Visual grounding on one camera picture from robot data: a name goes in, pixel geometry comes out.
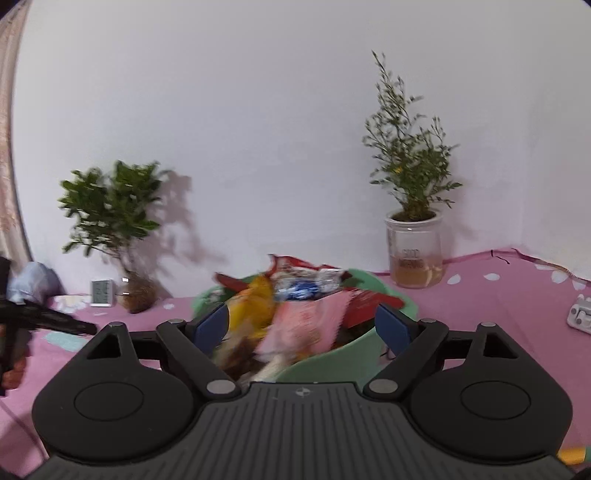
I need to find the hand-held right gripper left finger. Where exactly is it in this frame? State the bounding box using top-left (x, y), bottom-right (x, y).
top-left (76, 304), bottom-right (241, 401)

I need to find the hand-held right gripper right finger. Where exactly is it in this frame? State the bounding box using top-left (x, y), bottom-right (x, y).
top-left (365, 304), bottom-right (532, 400)

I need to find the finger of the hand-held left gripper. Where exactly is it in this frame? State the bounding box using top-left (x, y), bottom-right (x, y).
top-left (13, 301), bottom-right (99, 336)

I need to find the green plastic bowl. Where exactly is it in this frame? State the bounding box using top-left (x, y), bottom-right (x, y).
top-left (191, 268), bottom-right (422, 385)

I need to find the yellow pink snack packet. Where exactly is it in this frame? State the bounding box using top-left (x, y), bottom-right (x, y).
top-left (255, 294), bottom-right (349, 363)

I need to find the person's left hand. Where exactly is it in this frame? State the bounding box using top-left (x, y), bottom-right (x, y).
top-left (3, 356), bottom-right (27, 391)

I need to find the blue-grey folded cloth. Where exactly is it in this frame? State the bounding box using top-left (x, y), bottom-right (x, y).
top-left (7, 261), bottom-right (66, 305)

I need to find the white digital clock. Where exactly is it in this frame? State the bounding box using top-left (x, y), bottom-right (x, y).
top-left (89, 279), bottom-right (117, 308)

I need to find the pink floral tablecloth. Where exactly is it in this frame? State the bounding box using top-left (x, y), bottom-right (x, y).
top-left (0, 248), bottom-right (591, 480)

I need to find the blue white clear packet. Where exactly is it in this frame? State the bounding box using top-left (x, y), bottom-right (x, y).
top-left (274, 268), bottom-right (345, 302)

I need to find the leafy plant in glass vase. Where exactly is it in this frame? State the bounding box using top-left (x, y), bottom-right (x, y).
top-left (58, 160), bottom-right (163, 315)

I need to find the beige patterned curtain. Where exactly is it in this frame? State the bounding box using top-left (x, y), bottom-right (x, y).
top-left (0, 0), bottom-right (34, 265)

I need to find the thin plant in white pot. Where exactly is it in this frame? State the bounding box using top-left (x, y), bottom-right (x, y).
top-left (361, 50), bottom-right (463, 289)

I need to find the white power strip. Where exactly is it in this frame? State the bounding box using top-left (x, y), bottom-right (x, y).
top-left (565, 294), bottom-right (591, 336)

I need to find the yellow green item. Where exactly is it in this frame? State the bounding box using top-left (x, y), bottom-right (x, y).
top-left (560, 444), bottom-right (591, 468)

